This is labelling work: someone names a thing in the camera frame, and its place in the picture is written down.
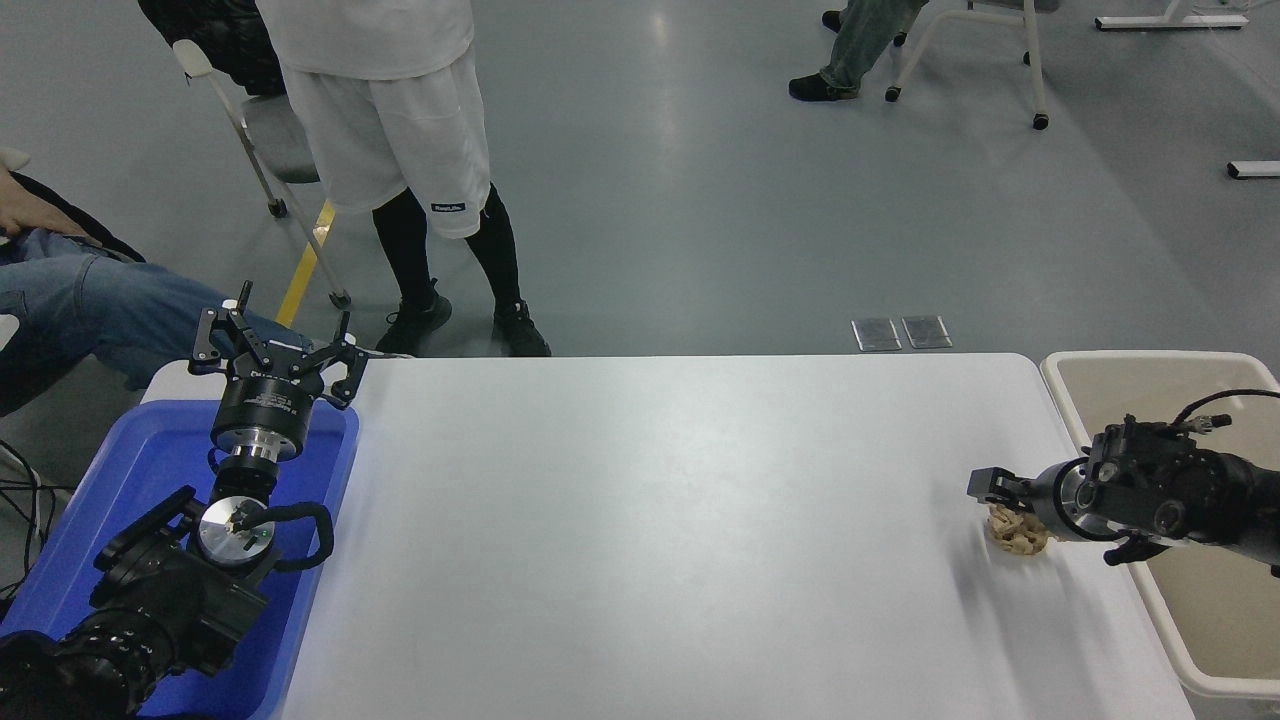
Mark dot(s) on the short white stand base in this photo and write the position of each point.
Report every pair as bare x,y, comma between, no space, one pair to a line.
1255,169

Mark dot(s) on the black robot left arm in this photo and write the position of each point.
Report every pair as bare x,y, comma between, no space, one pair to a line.
170,600

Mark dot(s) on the person's hand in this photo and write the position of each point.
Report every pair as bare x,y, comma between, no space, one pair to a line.
25,212

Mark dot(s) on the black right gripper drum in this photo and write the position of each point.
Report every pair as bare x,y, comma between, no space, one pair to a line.
1042,500

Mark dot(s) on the white folding chair grey seat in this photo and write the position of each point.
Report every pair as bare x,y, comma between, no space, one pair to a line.
275,140

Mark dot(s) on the metal floor socket plate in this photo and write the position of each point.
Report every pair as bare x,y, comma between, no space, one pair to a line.
876,334
926,332

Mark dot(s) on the standing person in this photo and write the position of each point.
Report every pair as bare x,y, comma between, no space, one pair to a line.
390,120

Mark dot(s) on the tan paper ball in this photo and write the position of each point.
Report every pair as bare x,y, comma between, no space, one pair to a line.
1015,537

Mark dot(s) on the long white stand base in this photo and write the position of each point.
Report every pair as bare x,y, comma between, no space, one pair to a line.
1150,21

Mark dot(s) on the seated person in jeans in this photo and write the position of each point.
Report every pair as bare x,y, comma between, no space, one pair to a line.
80,310

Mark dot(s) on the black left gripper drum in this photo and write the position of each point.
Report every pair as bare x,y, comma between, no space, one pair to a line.
265,400

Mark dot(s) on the white side table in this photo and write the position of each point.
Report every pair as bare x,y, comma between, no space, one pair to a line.
170,382

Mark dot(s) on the white wheeled chair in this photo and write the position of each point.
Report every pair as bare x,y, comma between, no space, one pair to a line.
1033,60

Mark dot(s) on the black jacket on chair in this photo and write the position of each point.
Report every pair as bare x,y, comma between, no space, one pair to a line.
215,30

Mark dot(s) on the blue plastic tray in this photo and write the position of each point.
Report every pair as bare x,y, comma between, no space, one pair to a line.
130,470

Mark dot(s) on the large pale plastic bin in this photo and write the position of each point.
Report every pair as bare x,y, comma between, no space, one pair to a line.
1130,390

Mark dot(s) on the seated person by white chair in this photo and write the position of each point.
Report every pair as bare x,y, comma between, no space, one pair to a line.
860,50

